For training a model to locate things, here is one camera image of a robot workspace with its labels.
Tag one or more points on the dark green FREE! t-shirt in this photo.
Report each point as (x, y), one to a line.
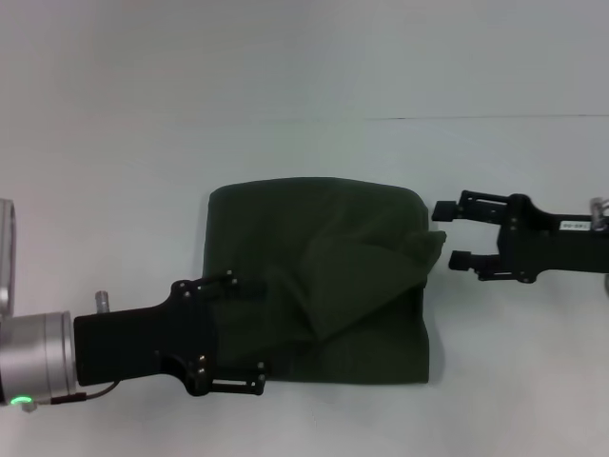
(333, 262)

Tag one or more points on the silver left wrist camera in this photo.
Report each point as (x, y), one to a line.
(7, 257)

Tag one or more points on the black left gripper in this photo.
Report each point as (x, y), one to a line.
(143, 338)

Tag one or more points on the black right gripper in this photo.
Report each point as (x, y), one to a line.
(552, 243)

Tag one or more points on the left robot arm silver white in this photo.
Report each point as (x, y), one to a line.
(35, 357)

